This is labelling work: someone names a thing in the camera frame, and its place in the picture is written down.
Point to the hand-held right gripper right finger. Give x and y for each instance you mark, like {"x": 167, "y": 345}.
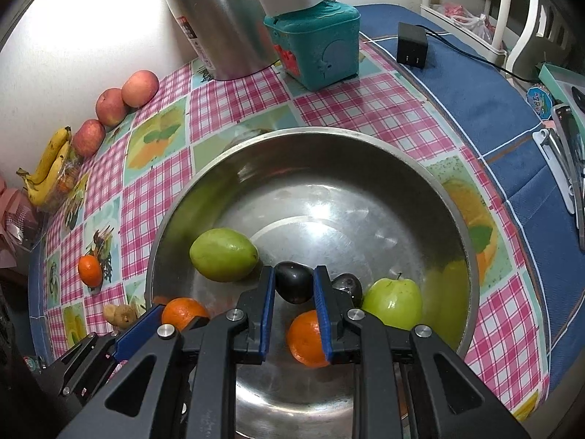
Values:
{"x": 322, "y": 315}

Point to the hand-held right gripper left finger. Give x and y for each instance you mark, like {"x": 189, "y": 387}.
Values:
{"x": 267, "y": 315}

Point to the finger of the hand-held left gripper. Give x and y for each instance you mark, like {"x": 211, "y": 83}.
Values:
{"x": 137, "y": 334}

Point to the dark purple plum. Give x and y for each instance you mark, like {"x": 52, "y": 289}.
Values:
{"x": 349, "y": 283}
{"x": 295, "y": 282}

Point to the orange tangerine with stem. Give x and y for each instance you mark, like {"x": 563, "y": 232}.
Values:
{"x": 183, "y": 310}

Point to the green jujube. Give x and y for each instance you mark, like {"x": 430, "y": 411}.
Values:
{"x": 224, "y": 254}
{"x": 393, "y": 304}

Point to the stainless steel bowl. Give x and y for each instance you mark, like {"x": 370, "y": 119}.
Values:
{"x": 320, "y": 192}

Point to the small orange in container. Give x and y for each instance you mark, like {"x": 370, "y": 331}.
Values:
{"x": 65, "y": 183}

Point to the clear plastic container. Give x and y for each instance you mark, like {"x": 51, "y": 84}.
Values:
{"x": 75, "y": 169}

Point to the yellow banana bunch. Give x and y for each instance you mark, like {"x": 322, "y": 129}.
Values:
{"x": 48, "y": 169}

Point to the red apple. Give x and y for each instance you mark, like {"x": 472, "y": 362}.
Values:
{"x": 111, "y": 107}
{"x": 140, "y": 88}
{"x": 87, "y": 137}

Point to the blue cloth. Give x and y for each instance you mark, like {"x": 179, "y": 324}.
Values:
{"x": 480, "y": 114}

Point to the teal plastic box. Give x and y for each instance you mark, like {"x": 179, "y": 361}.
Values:
{"x": 315, "y": 45}

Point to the silver metal clip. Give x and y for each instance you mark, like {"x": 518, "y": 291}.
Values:
{"x": 555, "y": 164}

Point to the black power adapter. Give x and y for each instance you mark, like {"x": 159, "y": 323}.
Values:
{"x": 411, "y": 45}

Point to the stainless steel thermos jug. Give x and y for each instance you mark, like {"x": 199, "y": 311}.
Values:
{"x": 219, "y": 18}

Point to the round printed packet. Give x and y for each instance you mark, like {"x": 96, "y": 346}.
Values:
{"x": 541, "y": 99}

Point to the plastic bag with pink items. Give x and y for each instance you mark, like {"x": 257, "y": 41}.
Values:
{"x": 470, "y": 18}

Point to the teal tray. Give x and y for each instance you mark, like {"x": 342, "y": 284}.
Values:
{"x": 560, "y": 75}

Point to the white rack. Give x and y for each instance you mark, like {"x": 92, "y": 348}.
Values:
{"x": 505, "y": 4}

